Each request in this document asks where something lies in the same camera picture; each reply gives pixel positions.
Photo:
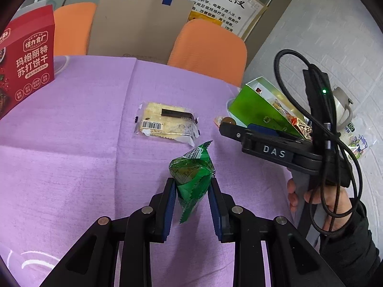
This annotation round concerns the white thermos jug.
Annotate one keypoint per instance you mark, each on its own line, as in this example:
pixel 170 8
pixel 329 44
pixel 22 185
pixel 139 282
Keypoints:
pixel 342 107

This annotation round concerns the orange apple chips packet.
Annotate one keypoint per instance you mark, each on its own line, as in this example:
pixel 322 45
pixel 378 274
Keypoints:
pixel 277 104

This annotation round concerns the green pea snack packet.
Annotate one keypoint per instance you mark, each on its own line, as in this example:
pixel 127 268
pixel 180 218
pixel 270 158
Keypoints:
pixel 191 179

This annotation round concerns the small red-white packet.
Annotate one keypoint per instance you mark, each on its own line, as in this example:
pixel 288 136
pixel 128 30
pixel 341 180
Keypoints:
pixel 259 90

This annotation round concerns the wall poster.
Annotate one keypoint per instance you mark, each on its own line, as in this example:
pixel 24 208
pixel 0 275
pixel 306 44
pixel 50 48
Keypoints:
pixel 215 3

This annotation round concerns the red cracker box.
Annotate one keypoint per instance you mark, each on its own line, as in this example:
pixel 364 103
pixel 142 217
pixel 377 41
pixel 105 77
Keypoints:
pixel 27 65

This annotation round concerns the orange chair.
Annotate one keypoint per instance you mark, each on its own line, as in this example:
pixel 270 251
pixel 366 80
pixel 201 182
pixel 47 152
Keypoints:
pixel 71 27
pixel 209 50

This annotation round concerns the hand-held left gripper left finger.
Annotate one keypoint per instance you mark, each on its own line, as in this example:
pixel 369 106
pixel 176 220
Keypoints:
pixel 169 209

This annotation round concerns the clear cracker packet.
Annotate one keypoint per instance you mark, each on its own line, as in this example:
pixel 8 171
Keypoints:
pixel 167 119

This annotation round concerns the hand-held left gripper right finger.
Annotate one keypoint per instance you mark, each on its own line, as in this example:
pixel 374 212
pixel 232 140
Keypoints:
pixel 214 209

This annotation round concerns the paper cup pack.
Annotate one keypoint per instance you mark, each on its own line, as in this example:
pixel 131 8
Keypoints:
pixel 359 143

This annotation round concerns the brown cardboard sheet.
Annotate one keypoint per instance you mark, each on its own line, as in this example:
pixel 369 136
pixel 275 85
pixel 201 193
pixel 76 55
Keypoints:
pixel 134 30

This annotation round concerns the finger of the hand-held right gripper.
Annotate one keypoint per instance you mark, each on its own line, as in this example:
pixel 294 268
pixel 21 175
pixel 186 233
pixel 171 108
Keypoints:
pixel 263 129
pixel 232 132

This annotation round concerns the green cardboard box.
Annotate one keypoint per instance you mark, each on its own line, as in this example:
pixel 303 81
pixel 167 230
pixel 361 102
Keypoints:
pixel 254 104

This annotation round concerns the brown round disc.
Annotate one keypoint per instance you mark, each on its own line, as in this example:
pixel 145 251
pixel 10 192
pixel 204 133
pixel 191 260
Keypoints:
pixel 229 122

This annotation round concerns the person's right forearm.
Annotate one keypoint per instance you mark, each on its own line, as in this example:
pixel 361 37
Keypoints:
pixel 350 245

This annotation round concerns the person's right hand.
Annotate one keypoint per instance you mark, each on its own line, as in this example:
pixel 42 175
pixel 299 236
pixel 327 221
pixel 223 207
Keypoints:
pixel 335 197

